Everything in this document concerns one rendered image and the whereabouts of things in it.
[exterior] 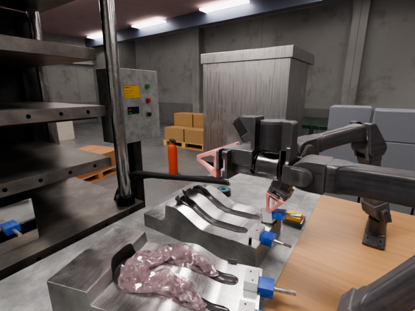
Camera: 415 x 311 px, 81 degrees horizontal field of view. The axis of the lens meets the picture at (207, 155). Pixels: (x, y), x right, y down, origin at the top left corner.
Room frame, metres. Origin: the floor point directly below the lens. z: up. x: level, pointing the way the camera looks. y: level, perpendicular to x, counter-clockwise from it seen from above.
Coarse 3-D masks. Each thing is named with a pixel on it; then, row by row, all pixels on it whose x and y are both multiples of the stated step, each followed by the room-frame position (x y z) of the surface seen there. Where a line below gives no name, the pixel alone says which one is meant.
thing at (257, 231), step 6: (252, 228) 0.71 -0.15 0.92; (258, 228) 0.71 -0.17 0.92; (264, 228) 0.72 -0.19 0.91; (252, 234) 0.70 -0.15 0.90; (258, 234) 0.68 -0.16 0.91; (264, 234) 0.69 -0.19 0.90; (270, 234) 0.69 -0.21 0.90; (258, 240) 0.68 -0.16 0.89; (264, 240) 0.68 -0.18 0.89; (270, 240) 0.67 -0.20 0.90; (276, 240) 0.67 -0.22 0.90; (270, 246) 0.66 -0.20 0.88; (288, 246) 0.65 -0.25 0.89
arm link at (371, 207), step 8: (360, 144) 0.83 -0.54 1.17; (360, 152) 0.84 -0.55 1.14; (368, 152) 0.80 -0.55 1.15; (360, 160) 0.84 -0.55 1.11; (368, 160) 0.81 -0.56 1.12; (376, 160) 0.81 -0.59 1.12; (368, 200) 0.84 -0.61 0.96; (368, 208) 0.84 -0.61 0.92; (376, 208) 0.81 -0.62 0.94; (384, 208) 0.82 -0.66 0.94; (376, 216) 0.81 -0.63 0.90
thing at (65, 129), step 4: (60, 124) 6.71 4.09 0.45; (64, 124) 6.80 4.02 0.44; (68, 124) 6.88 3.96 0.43; (72, 124) 6.98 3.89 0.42; (60, 128) 6.70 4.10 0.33; (64, 128) 6.79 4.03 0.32; (68, 128) 6.87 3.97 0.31; (72, 128) 6.96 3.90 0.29; (60, 132) 6.69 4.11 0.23; (64, 132) 6.78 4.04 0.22; (68, 132) 6.86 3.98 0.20; (72, 132) 6.95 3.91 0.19; (60, 136) 6.67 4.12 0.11; (64, 136) 6.76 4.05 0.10; (68, 136) 6.84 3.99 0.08; (72, 136) 6.94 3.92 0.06; (60, 140) 6.66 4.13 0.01
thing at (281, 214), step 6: (270, 204) 0.82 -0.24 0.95; (264, 210) 0.79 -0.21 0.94; (276, 210) 0.78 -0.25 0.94; (282, 210) 0.78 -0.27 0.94; (264, 216) 0.79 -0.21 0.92; (270, 216) 0.77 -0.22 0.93; (276, 216) 0.77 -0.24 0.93; (282, 216) 0.76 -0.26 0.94; (288, 216) 0.76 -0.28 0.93; (294, 216) 0.75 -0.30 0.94; (300, 216) 0.74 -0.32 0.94; (270, 222) 0.77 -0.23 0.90
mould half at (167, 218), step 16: (160, 208) 0.96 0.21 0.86; (176, 208) 0.82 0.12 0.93; (208, 208) 0.88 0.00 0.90; (240, 208) 0.92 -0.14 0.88; (256, 208) 0.91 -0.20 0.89; (160, 224) 0.87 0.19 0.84; (176, 224) 0.82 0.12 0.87; (192, 224) 0.78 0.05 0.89; (208, 224) 0.79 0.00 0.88; (240, 224) 0.78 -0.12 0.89; (192, 240) 0.78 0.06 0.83; (208, 240) 0.74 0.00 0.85; (224, 240) 0.70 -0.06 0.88; (240, 240) 0.68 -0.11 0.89; (256, 240) 0.68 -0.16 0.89; (224, 256) 0.70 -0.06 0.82; (240, 256) 0.67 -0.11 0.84; (256, 256) 0.65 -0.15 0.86
